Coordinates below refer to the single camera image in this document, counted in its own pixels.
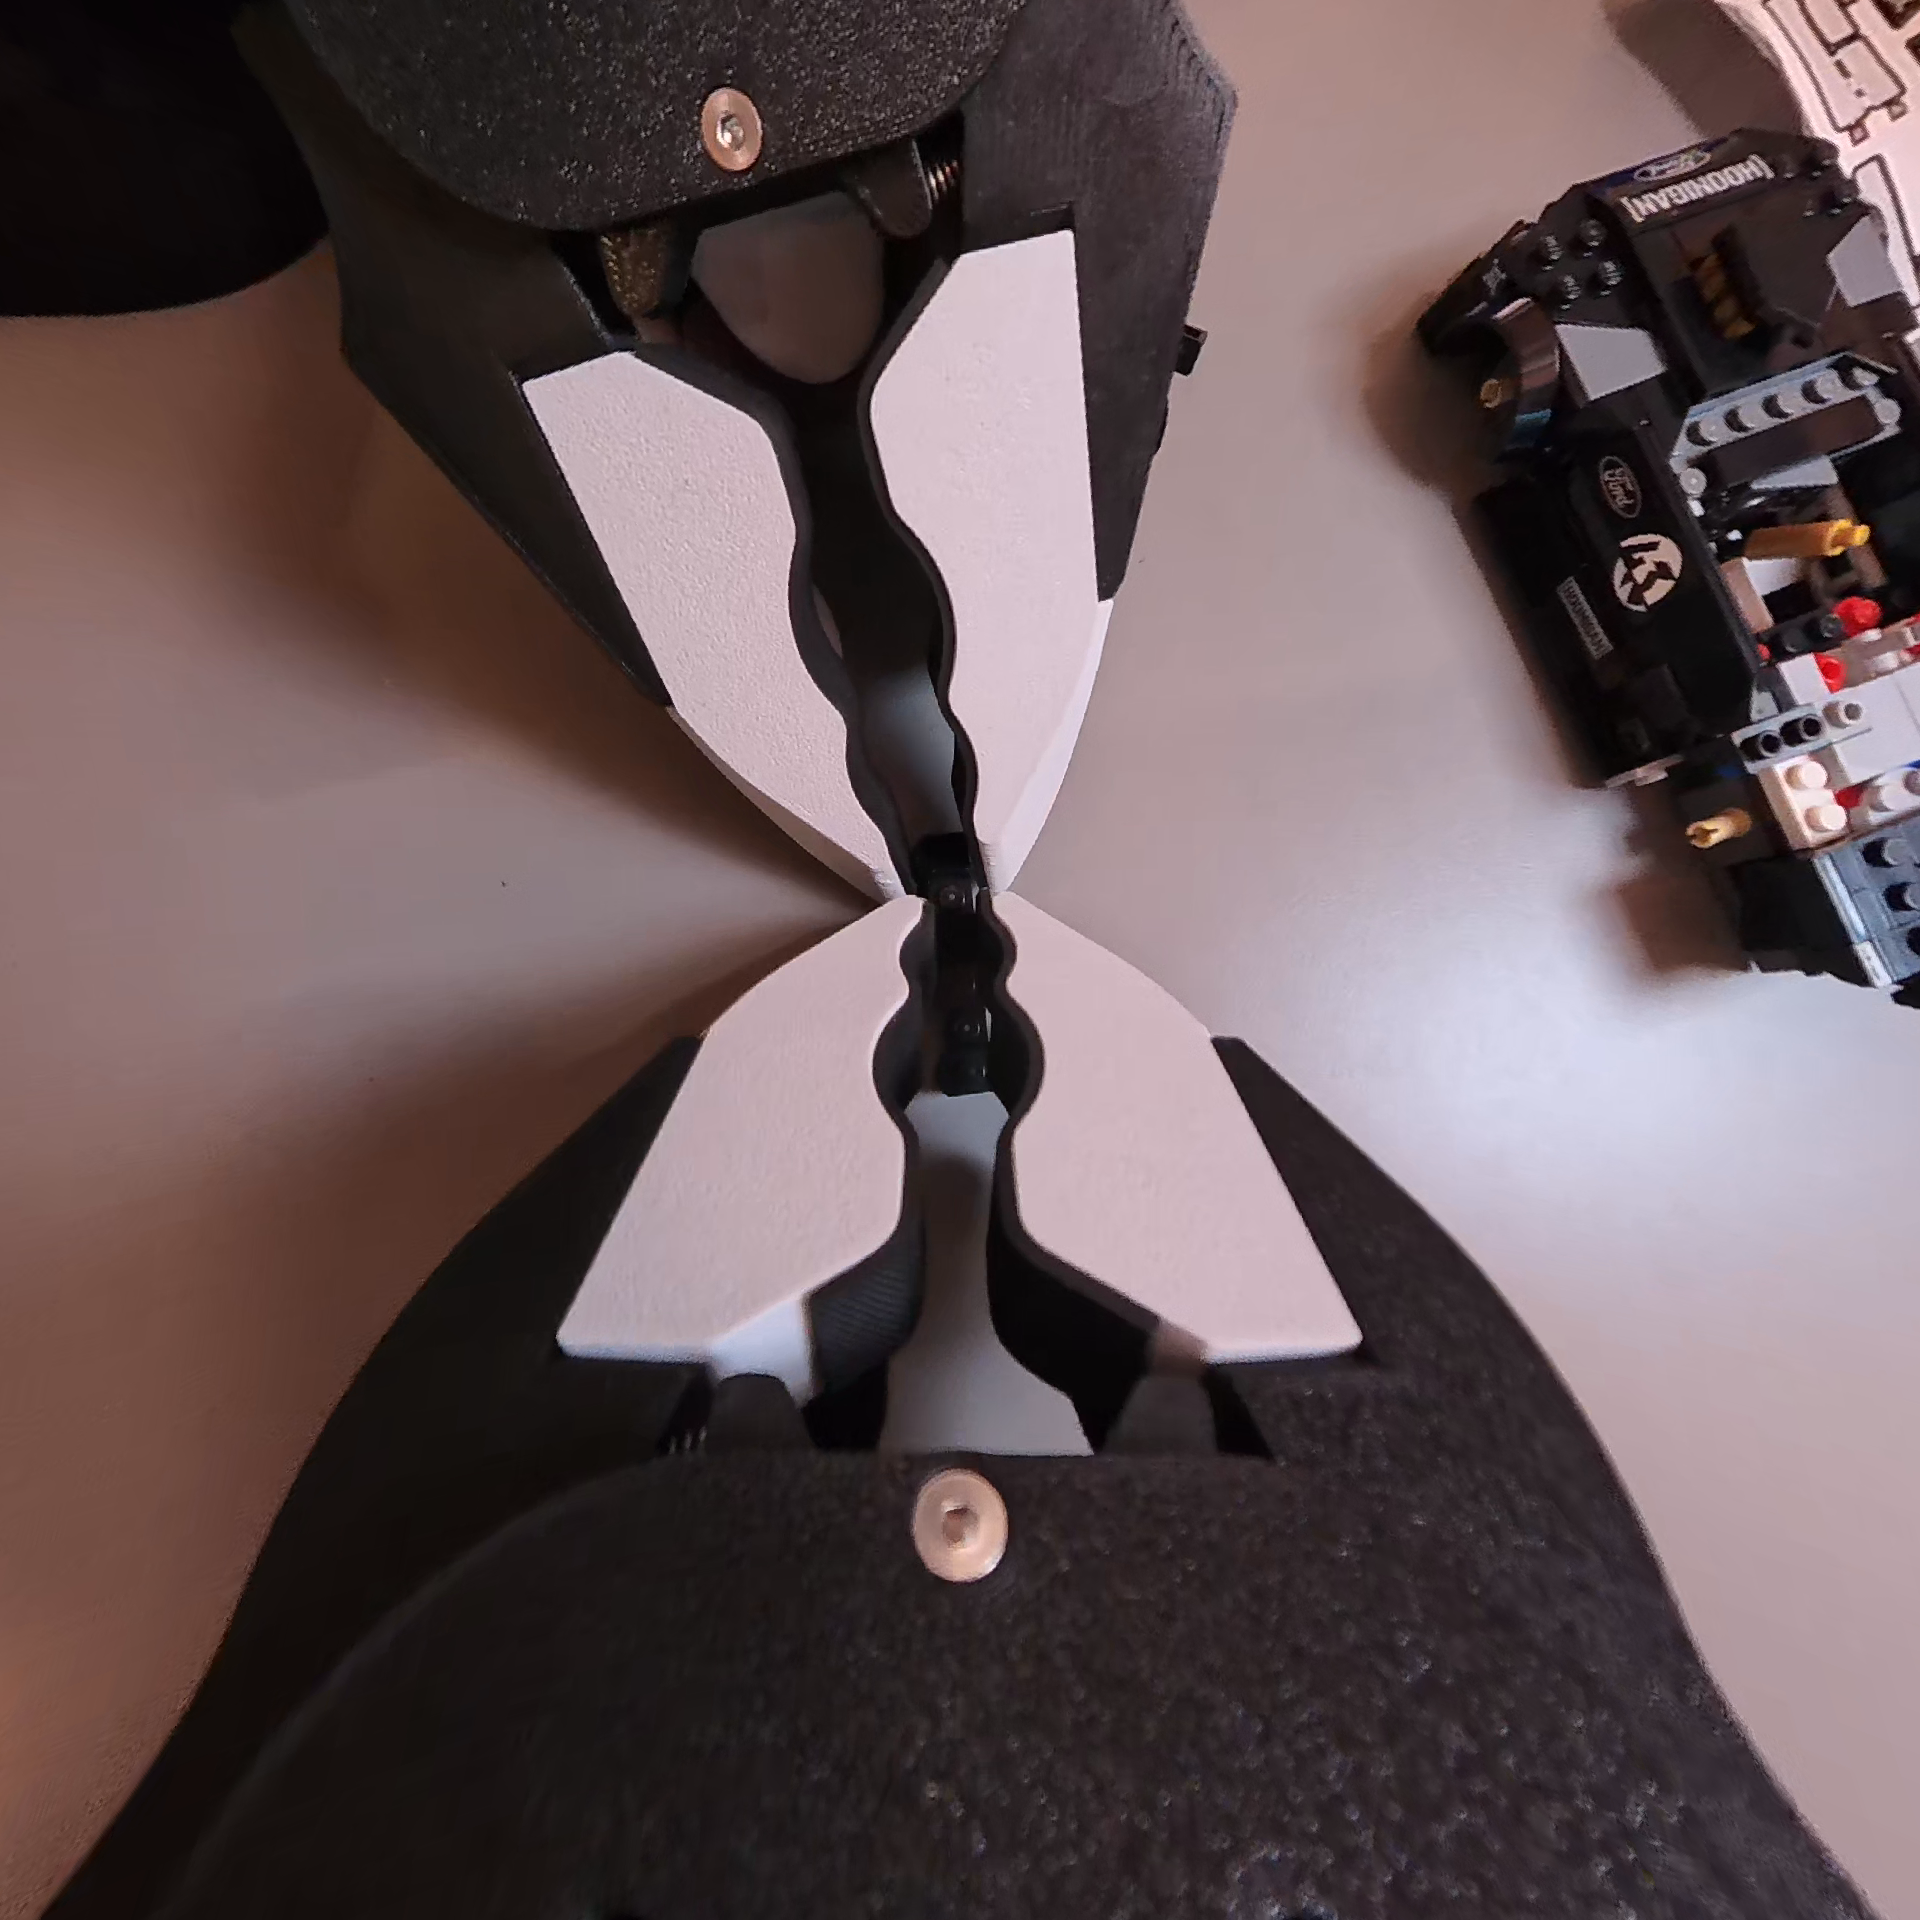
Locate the black mesh pad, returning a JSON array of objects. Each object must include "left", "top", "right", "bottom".
[{"left": 0, "top": 0, "right": 332, "bottom": 321}]

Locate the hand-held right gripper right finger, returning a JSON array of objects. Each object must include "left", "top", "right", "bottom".
[{"left": 990, "top": 895, "right": 1361, "bottom": 1371}]

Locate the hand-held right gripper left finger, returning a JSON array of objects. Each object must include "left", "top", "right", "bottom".
[{"left": 562, "top": 895, "right": 919, "bottom": 1371}]

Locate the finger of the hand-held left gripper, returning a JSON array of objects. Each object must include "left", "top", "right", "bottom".
[
  {"left": 520, "top": 346, "right": 971, "bottom": 897},
  {"left": 863, "top": 227, "right": 1129, "bottom": 877}
]

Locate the black lego car model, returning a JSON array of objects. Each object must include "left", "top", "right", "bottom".
[{"left": 1420, "top": 136, "right": 1920, "bottom": 1003}]

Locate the white sticker sheet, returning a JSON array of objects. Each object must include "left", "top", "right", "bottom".
[{"left": 1709, "top": 0, "right": 1920, "bottom": 140}]

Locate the long black lego plate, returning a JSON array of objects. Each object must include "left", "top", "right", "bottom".
[{"left": 911, "top": 839, "right": 1010, "bottom": 1100}]

